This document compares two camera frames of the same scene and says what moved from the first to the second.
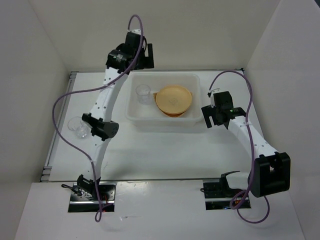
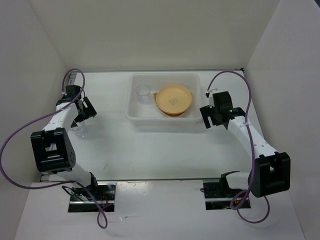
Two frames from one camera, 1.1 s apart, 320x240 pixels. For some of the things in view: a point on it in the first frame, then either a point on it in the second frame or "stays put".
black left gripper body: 142,62 -> 86,112
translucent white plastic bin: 147,116 stays put
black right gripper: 208,111 stays put
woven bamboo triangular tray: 168,114 stays put
